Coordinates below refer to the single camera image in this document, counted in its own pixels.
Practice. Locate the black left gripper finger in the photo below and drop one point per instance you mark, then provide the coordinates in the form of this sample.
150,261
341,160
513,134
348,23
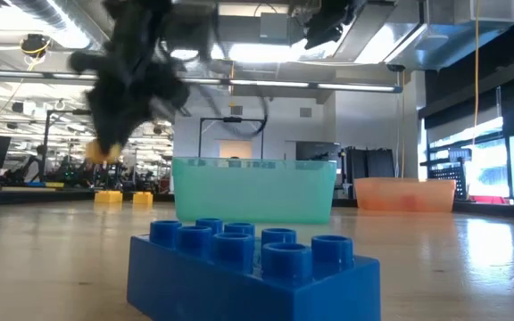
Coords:
103,134
123,131

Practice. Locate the long blue toy block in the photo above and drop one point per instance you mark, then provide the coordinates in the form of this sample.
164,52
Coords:
239,294

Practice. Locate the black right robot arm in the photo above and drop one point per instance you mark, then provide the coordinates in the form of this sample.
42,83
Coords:
324,27

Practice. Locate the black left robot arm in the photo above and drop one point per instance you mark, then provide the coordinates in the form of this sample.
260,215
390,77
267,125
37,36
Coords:
136,27

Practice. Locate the person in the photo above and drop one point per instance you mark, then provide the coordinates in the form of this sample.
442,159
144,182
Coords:
37,167

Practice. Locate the long ceiling light strip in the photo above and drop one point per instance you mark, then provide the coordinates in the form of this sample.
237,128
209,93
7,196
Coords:
261,83

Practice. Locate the green translucent plastic bin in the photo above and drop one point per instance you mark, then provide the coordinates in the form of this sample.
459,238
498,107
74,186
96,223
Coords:
252,191

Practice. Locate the grey ceiling box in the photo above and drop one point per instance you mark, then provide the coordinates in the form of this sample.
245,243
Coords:
275,29

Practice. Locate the black cabinets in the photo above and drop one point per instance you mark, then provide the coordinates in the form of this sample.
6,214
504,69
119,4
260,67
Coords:
373,165

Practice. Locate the orange plastic bin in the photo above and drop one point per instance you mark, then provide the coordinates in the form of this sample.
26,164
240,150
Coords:
435,191

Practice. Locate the black pegboard rack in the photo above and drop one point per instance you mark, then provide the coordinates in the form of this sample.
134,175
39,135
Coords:
451,176

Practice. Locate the black gantry frame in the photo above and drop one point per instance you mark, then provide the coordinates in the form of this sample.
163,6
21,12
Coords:
232,119
46,142

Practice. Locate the round silver ceiling duct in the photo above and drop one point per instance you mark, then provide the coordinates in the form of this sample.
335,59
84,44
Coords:
43,13

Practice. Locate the dark wall screen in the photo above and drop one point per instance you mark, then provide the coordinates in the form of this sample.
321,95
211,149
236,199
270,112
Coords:
317,150

